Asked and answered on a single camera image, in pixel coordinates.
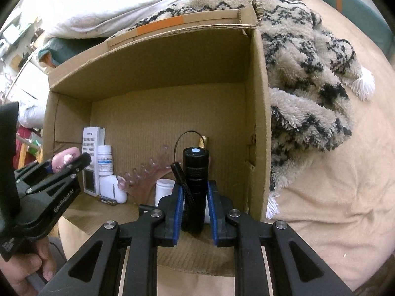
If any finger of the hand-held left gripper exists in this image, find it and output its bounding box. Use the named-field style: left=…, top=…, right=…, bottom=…
left=14, top=158, right=56, bottom=188
left=19, top=152, right=92, bottom=196

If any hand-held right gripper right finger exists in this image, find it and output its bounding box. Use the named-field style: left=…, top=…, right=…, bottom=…
left=207, top=180, right=354, bottom=296

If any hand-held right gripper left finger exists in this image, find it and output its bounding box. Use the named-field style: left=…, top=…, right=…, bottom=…
left=39, top=181, right=186, bottom=296

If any white charger plug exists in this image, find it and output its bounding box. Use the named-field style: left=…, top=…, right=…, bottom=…
left=184, top=202, right=213, bottom=224

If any white remote control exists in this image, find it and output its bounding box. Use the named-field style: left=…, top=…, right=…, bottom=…
left=82, top=126, right=105, bottom=196

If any white pill bottle blue label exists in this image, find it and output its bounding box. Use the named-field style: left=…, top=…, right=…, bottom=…
left=98, top=145, right=114, bottom=176

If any white bottle red label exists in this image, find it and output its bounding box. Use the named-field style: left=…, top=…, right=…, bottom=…
left=155, top=179, right=175, bottom=207

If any black flashlight with lanyard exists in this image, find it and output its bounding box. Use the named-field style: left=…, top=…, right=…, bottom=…
left=171, top=131, right=210, bottom=233

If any white earbuds case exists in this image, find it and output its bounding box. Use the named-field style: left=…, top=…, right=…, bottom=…
left=99, top=174, right=128, bottom=204

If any cardboard box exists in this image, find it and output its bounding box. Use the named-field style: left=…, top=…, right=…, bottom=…
left=42, top=6, right=272, bottom=276

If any person's left hand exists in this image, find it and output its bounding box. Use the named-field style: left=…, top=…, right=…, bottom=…
left=0, top=237, right=58, bottom=296

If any red yellow plastic object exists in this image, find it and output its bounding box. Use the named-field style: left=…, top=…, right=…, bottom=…
left=17, top=126, right=42, bottom=167

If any white plastic bag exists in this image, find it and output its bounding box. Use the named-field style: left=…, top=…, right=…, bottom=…
left=17, top=99, right=47, bottom=128

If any teal bed side cushion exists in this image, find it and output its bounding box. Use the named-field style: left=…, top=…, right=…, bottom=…
left=37, top=37, right=108, bottom=68

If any beige black patterned fleece blanket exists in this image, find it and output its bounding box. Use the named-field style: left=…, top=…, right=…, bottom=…
left=108, top=0, right=375, bottom=219

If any white duvet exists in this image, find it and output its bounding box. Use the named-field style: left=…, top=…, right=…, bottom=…
left=46, top=0, right=278, bottom=39

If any teal headboard cushion orange stripe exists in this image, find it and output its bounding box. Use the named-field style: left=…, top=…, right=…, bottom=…
left=302, top=0, right=392, bottom=59

